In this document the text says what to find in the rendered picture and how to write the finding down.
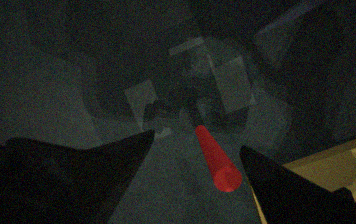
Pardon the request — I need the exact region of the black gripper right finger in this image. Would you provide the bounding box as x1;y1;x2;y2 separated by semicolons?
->
239;145;356;224

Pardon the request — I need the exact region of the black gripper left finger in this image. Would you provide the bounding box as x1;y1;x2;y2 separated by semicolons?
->
5;130;155;224

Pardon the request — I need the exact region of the red peg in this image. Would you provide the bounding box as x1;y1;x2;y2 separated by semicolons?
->
195;125;243;192

